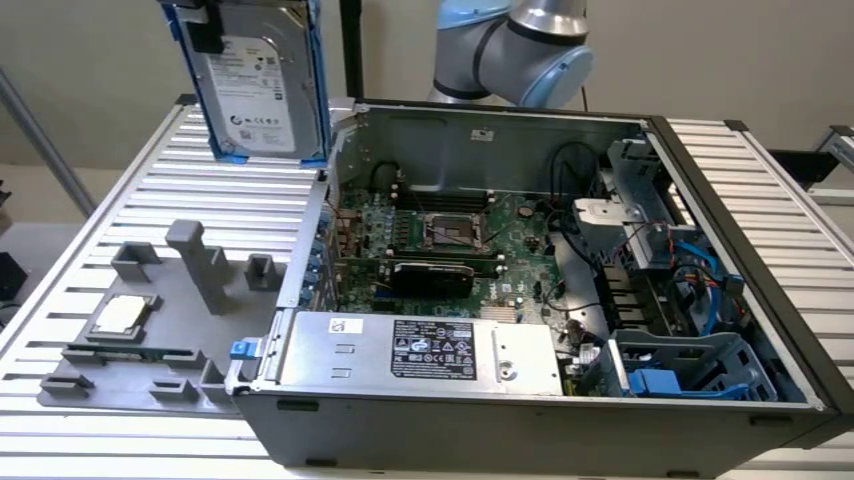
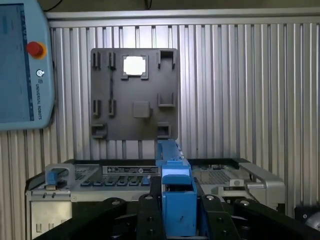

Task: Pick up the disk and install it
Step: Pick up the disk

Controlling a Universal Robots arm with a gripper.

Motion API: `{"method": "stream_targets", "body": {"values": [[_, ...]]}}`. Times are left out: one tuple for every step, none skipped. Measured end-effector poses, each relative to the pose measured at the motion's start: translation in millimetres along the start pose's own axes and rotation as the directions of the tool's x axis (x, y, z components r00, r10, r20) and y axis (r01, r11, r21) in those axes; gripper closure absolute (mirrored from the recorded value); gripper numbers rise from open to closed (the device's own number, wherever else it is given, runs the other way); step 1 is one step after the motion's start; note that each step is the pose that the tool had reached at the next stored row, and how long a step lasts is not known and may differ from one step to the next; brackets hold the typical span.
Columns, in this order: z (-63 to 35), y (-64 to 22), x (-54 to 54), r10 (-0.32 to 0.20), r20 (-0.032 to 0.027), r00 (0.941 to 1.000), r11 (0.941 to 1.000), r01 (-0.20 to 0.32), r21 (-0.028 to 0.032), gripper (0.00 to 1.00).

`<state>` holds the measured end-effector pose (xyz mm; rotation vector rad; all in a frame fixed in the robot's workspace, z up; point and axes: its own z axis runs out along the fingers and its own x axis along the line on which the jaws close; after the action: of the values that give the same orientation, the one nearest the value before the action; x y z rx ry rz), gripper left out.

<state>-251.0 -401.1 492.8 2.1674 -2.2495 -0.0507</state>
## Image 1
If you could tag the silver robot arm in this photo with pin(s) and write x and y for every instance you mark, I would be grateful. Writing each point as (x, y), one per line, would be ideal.
(481, 60)

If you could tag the silver CPU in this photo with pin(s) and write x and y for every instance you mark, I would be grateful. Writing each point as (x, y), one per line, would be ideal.
(123, 314)

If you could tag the black graphics card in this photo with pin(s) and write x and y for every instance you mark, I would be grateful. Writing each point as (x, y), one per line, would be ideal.
(430, 277)

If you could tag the grey disk bay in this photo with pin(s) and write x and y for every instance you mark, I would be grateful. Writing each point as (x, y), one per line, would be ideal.
(701, 350)

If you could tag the blue disk carrier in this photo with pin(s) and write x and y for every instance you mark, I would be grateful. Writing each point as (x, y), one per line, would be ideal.
(650, 384)

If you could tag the black box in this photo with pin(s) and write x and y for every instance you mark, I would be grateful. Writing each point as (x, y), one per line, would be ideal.
(10, 277)

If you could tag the grey metal drive cage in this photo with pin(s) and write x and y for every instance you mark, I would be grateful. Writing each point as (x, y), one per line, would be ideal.
(641, 175)

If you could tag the hard disk with blue bracket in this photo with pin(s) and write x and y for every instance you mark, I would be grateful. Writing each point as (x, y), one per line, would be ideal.
(267, 90)

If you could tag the green RAM stick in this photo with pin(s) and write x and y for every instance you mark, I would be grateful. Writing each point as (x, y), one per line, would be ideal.
(134, 354)

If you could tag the silver power supply unit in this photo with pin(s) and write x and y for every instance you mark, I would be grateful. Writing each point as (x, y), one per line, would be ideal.
(374, 350)

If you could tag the grey parts rack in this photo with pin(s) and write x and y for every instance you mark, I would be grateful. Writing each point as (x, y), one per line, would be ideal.
(180, 330)

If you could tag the blue case latch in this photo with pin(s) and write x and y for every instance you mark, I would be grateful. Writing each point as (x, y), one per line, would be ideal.
(243, 349)

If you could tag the black table corner cap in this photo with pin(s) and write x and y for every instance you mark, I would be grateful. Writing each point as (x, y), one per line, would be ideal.
(183, 99)
(737, 125)

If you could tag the small silver heatsink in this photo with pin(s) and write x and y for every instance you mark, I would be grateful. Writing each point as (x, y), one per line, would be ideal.
(499, 315)

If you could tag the silver metal bracket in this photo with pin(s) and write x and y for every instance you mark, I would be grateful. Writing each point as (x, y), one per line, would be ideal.
(610, 212)

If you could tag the black pole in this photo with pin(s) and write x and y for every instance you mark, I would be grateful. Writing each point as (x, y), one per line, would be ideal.
(351, 50)

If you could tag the green motherboard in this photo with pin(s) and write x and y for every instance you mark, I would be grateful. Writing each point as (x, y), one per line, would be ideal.
(527, 260)

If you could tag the grey metal bar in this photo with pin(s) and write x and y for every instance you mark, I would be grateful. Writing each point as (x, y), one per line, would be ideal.
(40, 145)

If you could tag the open black PC case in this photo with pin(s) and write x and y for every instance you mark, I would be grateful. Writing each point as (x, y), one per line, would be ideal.
(534, 430)

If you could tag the CPU socket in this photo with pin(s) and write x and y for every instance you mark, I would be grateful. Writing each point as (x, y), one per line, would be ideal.
(454, 230)

